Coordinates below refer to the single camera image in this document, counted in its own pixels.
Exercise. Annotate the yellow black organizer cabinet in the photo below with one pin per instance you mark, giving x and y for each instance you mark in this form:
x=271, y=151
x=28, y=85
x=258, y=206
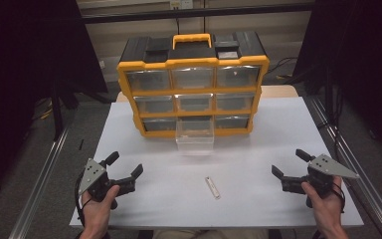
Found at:
x=152, y=46

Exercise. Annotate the person's right hand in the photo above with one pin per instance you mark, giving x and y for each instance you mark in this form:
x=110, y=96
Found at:
x=326, y=209

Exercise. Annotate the person's left hand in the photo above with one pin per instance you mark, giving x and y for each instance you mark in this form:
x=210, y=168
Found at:
x=96, y=212

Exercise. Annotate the clear plastic drawer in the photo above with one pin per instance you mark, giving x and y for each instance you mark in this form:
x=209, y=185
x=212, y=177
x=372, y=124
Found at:
x=195, y=136

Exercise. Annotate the white wall outlet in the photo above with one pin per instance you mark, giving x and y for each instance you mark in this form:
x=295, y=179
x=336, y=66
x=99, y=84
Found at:
x=185, y=4

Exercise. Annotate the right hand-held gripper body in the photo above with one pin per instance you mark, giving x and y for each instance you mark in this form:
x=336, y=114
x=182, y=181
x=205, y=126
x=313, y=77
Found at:
x=321, y=176

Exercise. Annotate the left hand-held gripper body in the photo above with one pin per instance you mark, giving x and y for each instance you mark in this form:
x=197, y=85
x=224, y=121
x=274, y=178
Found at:
x=94, y=177

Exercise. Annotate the aluminium floor rail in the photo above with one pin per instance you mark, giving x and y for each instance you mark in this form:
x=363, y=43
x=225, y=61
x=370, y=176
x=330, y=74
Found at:
x=379, y=212
x=36, y=189

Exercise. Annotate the set of clear cabinet drawers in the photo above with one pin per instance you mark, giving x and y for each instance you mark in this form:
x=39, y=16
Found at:
x=149, y=80

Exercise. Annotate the black curtain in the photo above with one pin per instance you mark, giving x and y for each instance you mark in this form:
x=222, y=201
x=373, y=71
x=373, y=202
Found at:
x=20, y=66
x=361, y=49

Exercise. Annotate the small clear tube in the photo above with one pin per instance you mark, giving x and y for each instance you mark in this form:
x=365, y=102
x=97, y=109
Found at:
x=212, y=188

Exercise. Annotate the person's beige pants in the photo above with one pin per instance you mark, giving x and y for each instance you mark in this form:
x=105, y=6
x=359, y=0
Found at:
x=209, y=234

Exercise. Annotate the black metal stand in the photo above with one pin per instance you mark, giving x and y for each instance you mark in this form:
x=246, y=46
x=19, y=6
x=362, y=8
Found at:
x=58, y=116

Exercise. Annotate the black horizontal bar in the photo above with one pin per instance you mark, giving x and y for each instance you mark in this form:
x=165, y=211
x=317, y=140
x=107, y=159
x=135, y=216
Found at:
x=146, y=15

